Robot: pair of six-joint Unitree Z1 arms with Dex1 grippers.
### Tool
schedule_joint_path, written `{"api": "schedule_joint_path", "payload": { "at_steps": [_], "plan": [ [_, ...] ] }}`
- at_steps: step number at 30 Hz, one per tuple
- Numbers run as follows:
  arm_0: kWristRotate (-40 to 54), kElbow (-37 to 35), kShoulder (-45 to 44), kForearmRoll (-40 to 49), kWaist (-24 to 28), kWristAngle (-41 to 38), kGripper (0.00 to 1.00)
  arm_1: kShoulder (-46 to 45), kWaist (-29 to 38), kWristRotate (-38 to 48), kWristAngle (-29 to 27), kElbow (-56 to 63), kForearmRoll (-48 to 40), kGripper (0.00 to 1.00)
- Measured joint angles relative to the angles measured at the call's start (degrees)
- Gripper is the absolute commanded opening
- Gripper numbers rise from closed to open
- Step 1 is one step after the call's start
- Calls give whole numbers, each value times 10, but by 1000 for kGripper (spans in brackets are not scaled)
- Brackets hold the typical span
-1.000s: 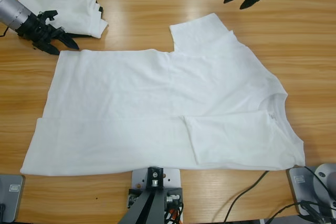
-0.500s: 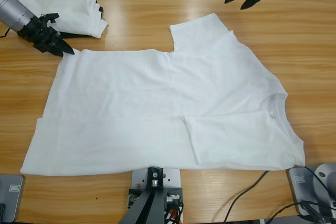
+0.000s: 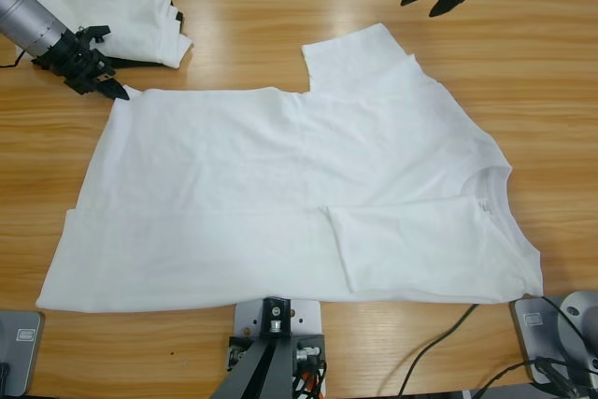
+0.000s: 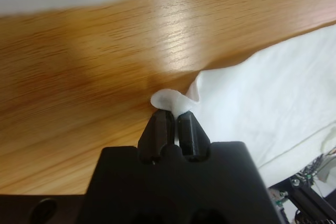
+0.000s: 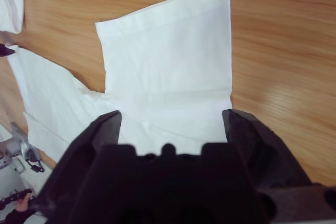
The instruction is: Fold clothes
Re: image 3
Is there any white t-shirt with black print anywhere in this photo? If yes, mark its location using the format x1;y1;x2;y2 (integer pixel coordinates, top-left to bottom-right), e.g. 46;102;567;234
36;22;546;312

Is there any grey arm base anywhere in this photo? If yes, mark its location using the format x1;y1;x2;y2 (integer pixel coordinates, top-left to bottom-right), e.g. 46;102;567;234
0;308;47;398
508;290;598;389

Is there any folded black garment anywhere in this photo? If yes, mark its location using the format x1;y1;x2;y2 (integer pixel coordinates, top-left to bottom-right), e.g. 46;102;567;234
107;0;192;68

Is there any folded white t-shirt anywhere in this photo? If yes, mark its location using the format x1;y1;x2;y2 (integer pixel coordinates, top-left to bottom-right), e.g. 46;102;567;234
33;0;194;68

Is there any black base plug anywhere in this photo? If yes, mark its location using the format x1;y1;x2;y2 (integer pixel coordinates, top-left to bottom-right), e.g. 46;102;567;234
534;355;588;399

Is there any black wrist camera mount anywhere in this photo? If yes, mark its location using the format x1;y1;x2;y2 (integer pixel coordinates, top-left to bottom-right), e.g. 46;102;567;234
74;23;111;45

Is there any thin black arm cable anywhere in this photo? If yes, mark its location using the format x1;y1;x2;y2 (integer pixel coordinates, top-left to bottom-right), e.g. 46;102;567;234
0;46;27;68

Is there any black post clamp with bolt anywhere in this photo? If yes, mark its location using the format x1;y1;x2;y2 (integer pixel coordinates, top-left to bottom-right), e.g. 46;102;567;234
260;295;294;340

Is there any black post bracket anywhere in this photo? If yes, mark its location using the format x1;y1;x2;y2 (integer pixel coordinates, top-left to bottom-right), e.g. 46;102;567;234
292;332;327;368
225;334;257;372

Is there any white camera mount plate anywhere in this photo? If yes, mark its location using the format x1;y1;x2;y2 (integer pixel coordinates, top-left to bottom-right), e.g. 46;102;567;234
233;300;324;375

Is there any dark camera post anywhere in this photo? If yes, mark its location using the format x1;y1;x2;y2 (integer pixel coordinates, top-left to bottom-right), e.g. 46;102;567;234
207;336;296;399

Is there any arm base with cable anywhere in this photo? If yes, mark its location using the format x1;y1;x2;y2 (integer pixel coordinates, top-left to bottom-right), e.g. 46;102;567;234
380;295;597;399

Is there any orange cable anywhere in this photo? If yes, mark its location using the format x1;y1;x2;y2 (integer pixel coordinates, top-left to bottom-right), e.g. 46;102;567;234
294;368;323;399

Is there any black mount cable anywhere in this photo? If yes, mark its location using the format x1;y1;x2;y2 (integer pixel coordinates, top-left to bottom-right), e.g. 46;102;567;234
306;356;332;399

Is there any short black cable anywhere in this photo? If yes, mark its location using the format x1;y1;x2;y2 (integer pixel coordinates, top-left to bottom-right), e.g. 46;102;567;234
476;360;543;399

